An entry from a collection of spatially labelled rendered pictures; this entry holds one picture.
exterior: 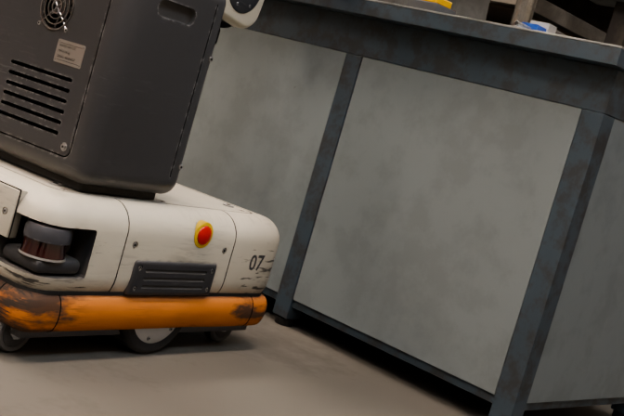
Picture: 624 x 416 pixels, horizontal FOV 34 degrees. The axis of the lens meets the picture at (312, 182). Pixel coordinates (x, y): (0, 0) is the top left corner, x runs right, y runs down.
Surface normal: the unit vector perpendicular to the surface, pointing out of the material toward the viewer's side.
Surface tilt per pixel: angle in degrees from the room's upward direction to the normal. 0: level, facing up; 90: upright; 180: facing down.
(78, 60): 90
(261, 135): 90
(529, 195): 90
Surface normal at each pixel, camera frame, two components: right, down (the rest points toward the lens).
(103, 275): 0.78, 0.27
